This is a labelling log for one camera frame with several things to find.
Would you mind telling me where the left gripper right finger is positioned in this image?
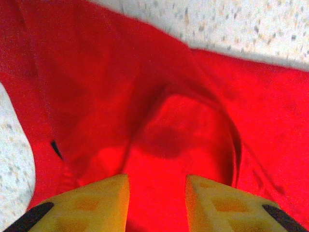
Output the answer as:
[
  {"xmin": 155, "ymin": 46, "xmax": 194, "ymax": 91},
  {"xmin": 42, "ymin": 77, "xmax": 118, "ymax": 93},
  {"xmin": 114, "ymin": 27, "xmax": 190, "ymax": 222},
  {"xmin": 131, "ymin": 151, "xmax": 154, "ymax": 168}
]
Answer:
[{"xmin": 185, "ymin": 175, "xmax": 307, "ymax": 232}]

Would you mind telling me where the red t-shirt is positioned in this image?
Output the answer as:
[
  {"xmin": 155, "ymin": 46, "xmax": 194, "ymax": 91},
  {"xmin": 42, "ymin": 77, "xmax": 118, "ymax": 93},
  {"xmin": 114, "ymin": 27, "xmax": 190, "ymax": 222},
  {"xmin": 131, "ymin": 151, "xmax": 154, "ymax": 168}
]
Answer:
[{"xmin": 0, "ymin": 0, "xmax": 309, "ymax": 232}]

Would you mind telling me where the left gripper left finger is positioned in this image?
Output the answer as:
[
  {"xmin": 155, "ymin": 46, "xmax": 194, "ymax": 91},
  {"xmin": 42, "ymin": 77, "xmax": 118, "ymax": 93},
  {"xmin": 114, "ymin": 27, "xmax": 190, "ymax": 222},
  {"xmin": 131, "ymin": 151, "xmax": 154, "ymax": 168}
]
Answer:
[{"xmin": 4, "ymin": 174, "xmax": 130, "ymax": 232}]

